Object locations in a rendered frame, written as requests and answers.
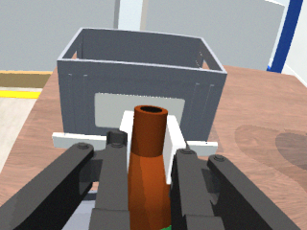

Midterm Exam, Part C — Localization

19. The orange bottle with green base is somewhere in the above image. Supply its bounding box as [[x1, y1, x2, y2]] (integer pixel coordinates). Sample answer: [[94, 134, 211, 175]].
[[128, 105, 171, 230]]

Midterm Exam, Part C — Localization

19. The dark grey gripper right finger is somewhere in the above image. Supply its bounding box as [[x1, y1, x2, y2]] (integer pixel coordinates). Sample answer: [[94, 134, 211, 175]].
[[162, 116, 301, 230]]

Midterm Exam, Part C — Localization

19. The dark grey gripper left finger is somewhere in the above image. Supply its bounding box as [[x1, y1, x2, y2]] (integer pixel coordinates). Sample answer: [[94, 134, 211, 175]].
[[0, 111, 133, 230]]

